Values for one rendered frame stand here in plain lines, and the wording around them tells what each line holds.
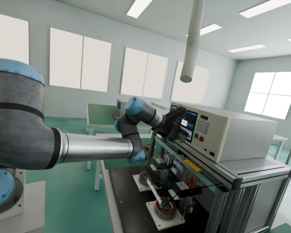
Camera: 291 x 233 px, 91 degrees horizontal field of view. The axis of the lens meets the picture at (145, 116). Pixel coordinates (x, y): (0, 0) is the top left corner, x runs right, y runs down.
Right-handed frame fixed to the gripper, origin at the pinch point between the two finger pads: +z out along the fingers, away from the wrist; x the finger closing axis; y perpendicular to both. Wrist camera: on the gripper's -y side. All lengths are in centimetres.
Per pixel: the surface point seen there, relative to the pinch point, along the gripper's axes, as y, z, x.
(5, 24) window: -4, -275, -468
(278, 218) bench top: 14, 74, 22
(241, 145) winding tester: -8.5, 17.7, 14.3
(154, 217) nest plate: 42.9, 4.0, 5.3
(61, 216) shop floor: 134, -7, -82
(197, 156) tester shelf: 7.1, 5.8, 6.3
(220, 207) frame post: 18.1, 10.0, 24.0
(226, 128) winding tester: -10.0, 1.6, 14.6
